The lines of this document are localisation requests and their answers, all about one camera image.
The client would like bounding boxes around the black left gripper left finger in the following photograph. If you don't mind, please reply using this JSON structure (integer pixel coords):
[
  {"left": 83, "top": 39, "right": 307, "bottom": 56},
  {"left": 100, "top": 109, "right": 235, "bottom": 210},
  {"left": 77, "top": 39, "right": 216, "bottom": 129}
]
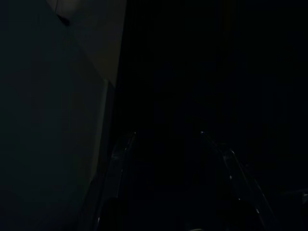
[{"left": 95, "top": 131, "right": 138, "bottom": 231}]

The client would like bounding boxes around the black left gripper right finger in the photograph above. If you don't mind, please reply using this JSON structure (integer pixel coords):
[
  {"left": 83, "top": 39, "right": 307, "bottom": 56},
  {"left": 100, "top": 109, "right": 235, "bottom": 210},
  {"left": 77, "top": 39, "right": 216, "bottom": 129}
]
[{"left": 200, "top": 131, "right": 278, "bottom": 231}]

